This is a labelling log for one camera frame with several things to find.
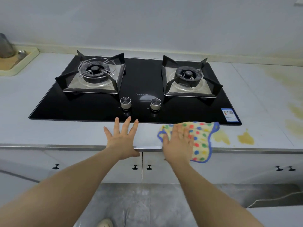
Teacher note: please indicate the silver stove knob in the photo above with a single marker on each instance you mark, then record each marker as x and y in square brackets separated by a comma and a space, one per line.
[155, 104]
[125, 102]

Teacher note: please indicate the dotted cloth with blue edge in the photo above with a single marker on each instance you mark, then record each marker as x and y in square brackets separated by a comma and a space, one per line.
[202, 141]

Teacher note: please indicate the person's right fingers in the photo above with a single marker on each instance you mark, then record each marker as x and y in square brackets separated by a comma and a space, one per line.
[181, 132]

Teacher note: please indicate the black glass gas stove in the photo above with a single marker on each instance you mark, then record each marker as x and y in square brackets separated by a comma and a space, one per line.
[139, 77]

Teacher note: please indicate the blue and white sticker label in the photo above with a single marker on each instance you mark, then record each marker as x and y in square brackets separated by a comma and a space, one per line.
[229, 115]

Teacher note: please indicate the person's left thumb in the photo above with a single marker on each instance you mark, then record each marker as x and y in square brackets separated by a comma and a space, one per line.
[135, 154]

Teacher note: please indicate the black cabinet knob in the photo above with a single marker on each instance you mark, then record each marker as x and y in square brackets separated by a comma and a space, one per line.
[55, 166]
[292, 168]
[135, 167]
[149, 167]
[279, 168]

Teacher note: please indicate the person's right forearm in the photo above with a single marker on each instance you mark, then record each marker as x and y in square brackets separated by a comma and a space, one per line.
[203, 196]

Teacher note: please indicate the person's left middle finger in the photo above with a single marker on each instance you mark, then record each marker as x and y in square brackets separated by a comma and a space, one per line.
[126, 125]

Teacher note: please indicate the black round gas burner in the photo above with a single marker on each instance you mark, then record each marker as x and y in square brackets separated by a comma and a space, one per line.
[95, 71]
[188, 75]

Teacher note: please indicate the person's right hand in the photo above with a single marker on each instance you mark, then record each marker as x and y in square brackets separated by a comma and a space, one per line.
[177, 146]

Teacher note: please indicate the person's left little finger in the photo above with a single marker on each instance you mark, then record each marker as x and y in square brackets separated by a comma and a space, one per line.
[108, 134]

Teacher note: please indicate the person's white shoe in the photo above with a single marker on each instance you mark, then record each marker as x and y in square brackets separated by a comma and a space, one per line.
[105, 222]

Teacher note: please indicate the white base cabinet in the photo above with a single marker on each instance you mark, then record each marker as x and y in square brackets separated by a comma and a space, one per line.
[213, 165]

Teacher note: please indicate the person's left hand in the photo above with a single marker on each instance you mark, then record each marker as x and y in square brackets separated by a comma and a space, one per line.
[120, 144]

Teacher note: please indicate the beige plastic tray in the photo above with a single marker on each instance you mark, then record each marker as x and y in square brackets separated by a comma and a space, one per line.
[26, 59]

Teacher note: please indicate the black square pan support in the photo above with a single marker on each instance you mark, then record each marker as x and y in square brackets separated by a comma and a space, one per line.
[71, 77]
[213, 86]

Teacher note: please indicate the person's left forearm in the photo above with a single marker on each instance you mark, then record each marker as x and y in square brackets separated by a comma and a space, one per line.
[66, 189]

